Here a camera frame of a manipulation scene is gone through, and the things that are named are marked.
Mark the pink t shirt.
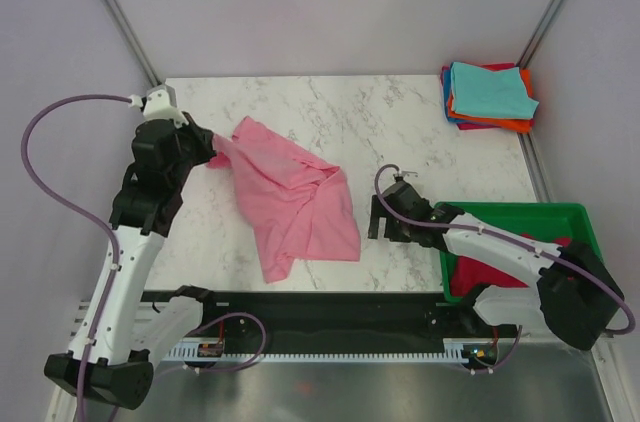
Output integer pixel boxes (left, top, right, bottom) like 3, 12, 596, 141
208, 117, 361, 283

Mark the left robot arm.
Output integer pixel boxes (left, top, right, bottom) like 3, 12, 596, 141
44, 112, 220, 410

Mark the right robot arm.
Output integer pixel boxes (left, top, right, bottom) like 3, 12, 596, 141
372, 176, 635, 351

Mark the crimson t shirt in bin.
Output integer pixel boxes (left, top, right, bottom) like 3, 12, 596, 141
444, 230, 562, 295

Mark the folded blue t shirt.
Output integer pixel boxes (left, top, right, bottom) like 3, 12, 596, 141
440, 66, 452, 122

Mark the folded teal t shirt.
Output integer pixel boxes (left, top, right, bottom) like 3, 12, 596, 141
450, 62, 539, 120

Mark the folded orange t shirt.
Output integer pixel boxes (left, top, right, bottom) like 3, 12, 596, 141
449, 63, 534, 134

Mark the green plastic bin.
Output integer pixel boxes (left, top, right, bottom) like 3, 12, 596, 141
440, 202, 601, 304

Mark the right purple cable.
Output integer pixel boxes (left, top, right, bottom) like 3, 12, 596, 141
374, 164, 634, 336

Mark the purple cable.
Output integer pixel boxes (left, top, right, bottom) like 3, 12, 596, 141
374, 164, 634, 336
19, 94, 146, 422

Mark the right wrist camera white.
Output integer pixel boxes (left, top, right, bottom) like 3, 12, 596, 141
394, 170, 418, 182

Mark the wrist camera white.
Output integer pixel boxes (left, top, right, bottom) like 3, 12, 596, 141
394, 170, 418, 182
142, 84, 183, 125

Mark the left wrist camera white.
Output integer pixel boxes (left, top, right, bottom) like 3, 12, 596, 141
142, 84, 183, 125

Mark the white slotted cable duct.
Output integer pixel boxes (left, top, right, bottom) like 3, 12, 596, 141
162, 340, 492, 365

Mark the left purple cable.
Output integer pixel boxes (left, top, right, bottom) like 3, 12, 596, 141
19, 94, 146, 422

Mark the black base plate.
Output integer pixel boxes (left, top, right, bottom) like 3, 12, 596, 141
142, 291, 521, 356

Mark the left aluminium frame post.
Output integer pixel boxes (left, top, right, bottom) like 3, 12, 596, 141
101, 0, 162, 86

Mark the aluminium frame post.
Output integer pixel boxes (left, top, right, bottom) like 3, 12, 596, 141
101, 0, 162, 86
517, 0, 567, 68

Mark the right aluminium frame post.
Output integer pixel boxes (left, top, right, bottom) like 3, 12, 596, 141
517, 0, 567, 68

